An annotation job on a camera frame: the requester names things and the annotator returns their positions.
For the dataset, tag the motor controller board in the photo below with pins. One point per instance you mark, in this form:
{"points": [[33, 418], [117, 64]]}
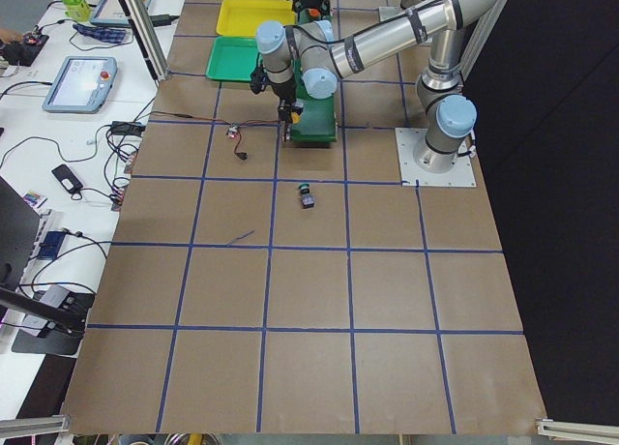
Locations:
{"points": [[233, 131]]}

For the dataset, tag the black phone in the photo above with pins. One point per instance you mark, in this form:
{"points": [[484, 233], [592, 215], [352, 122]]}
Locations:
{"points": [[68, 180]]}

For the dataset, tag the yellow plastic tray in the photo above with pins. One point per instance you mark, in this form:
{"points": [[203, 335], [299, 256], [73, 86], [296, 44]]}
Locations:
{"points": [[241, 18]]}

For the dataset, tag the aluminium frame post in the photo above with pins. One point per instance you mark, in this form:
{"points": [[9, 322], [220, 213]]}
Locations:
{"points": [[146, 37]]}

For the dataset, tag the green drink bottle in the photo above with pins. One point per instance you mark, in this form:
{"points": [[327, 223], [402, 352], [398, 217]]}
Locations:
{"points": [[77, 10]]}

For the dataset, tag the black monitor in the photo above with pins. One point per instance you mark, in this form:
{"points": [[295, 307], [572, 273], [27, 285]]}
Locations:
{"points": [[56, 306]]}

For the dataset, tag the blue patterned cloth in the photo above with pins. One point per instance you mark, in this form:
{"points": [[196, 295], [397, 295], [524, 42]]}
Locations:
{"points": [[107, 35]]}

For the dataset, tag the green conveyor belt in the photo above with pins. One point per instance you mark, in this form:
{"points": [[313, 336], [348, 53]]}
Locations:
{"points": [[318, 122]]}

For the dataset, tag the teach pendant tablet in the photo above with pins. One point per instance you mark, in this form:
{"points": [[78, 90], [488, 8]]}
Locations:
{"points": [[82, 85], [108, 13]]}

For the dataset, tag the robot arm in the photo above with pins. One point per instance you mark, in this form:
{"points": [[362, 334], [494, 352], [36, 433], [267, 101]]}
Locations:
{"points": [[308, 53]]}

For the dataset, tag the green plastic tray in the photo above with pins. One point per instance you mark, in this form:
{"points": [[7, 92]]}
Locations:
{"points": [[232, 59]]}

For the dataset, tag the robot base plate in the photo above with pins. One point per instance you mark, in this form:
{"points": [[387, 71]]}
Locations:
{"points": [[419, 166]]}

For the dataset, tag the green push button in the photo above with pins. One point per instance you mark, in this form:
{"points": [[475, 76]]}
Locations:
{"points": [[306, 197]]}

